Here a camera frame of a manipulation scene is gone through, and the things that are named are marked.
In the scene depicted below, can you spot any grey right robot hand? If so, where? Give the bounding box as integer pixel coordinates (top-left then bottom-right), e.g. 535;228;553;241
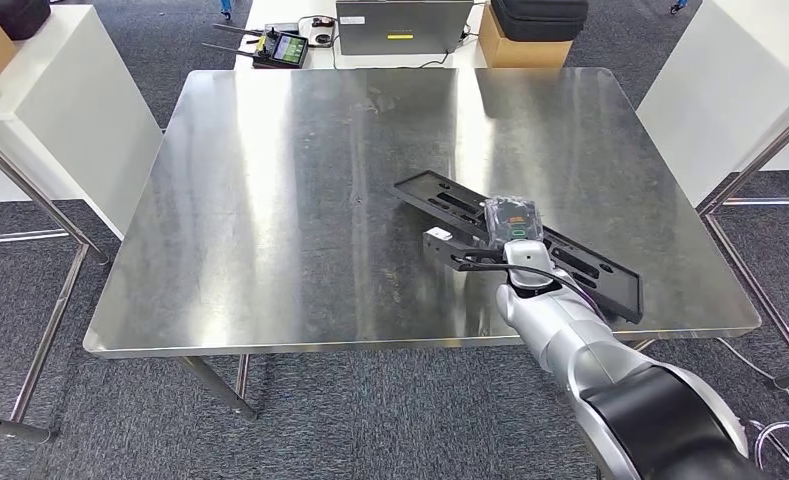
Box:
483;195;545;252

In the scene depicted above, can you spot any long black plastic part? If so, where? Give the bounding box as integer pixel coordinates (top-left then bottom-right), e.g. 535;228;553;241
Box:
392;170;645;326

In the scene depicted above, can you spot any stainless steel workbench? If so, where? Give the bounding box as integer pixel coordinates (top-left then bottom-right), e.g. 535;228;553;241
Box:
82;66;763;423

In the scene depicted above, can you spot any black carrying case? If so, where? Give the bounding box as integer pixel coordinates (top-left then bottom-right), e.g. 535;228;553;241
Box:
490;0;590;44

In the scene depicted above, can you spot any grey laptop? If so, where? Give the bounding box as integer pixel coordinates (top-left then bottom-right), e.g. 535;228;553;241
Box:
335;0;475;57

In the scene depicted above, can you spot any white desk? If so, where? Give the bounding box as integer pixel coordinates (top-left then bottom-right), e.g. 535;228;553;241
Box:
233;0;495;71

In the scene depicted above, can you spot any white cabinet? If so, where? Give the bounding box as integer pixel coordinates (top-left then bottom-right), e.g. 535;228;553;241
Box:
635;0;789;208
0;5;165;241

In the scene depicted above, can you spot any small white device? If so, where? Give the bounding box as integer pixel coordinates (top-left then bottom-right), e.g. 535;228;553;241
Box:
299;14;338;49

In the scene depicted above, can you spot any black remote controller with screen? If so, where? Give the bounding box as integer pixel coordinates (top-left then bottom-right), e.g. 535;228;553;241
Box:
201;23;310;70

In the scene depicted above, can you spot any black bag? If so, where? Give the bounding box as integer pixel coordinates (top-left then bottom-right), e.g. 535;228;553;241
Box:
0;0;52;41

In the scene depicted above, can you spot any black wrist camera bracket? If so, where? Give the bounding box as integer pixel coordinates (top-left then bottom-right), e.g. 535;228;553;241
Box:
422;228;509;274

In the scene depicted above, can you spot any white floor cable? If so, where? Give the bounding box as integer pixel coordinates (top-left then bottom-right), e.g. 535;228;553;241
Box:
717;337;789;425

